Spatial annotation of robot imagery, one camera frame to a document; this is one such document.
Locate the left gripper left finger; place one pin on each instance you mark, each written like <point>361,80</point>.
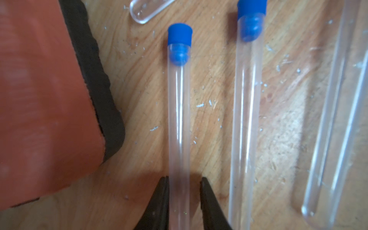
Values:
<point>156,214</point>

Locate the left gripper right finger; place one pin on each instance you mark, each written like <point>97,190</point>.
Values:
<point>212,214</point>

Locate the blue stopper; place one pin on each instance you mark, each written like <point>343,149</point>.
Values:
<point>251,14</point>
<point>179,43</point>

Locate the clear test tube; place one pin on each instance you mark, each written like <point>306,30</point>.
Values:
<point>246,107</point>
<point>142,11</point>
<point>346,91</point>
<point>179,135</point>

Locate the orange plastic tool case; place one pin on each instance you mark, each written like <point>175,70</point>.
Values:
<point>59,121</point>

